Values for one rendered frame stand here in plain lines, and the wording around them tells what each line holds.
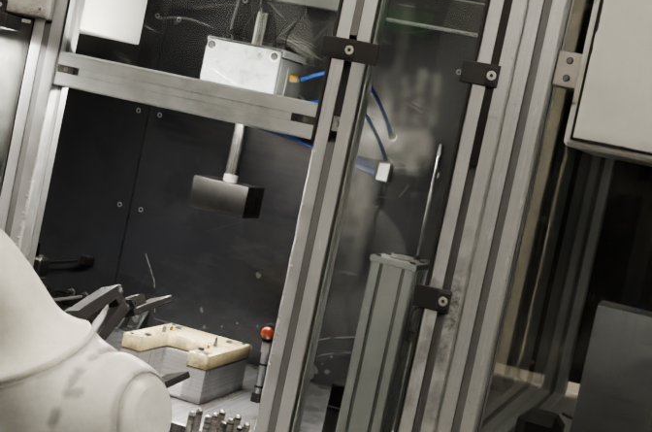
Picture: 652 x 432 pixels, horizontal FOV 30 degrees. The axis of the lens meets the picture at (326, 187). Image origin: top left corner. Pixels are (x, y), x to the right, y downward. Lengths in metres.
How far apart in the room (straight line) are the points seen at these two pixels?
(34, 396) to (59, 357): 0.03
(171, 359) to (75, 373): 0.80
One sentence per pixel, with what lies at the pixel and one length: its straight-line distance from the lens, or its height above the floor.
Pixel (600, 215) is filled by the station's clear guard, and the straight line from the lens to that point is 1.41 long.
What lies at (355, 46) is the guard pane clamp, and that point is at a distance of 1.46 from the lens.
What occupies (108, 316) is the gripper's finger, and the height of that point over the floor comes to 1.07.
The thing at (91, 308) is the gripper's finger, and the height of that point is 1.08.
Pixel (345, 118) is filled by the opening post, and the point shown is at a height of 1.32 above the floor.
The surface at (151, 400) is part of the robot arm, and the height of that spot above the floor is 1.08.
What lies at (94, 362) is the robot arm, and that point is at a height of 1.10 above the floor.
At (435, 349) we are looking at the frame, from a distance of 1.44.
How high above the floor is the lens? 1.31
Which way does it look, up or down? 3 degrees down
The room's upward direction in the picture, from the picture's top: 12 degrees clockwise
